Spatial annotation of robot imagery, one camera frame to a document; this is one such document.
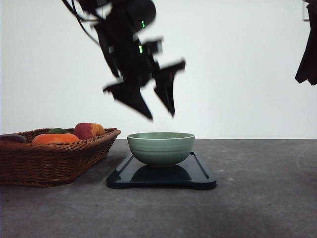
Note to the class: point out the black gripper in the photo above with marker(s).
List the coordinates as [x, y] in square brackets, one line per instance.
[134, 65]
[308, 68]

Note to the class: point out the light green ceramic bowl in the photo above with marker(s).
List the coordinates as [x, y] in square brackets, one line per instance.
[160, 149]

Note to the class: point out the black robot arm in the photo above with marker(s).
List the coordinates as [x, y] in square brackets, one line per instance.
[138, 14]

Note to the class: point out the brown wicker basket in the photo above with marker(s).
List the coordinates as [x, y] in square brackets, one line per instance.
[54, 157]

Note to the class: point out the red yellow apple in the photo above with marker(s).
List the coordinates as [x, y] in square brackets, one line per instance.
[87, 130]

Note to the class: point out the dark teal rectangular tray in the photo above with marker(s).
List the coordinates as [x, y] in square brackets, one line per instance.
[191, 172]

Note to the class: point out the dark green fruit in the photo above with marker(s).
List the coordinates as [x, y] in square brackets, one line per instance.
[57, 131]

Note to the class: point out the orange tangerine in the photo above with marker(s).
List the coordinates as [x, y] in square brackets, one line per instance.
[55, 138]

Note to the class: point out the dark purple fruit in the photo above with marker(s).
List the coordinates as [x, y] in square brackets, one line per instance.
[12, 138]

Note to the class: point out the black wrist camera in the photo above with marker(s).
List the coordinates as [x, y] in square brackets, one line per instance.
[151, 47]

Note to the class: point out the white wall socket right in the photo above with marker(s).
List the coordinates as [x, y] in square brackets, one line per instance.
[304, 11]

